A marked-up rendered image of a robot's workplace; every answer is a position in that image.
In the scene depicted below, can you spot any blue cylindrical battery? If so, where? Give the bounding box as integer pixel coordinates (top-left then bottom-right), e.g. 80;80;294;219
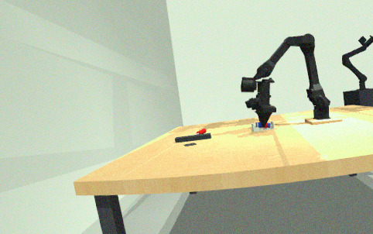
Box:
255;122;270;129

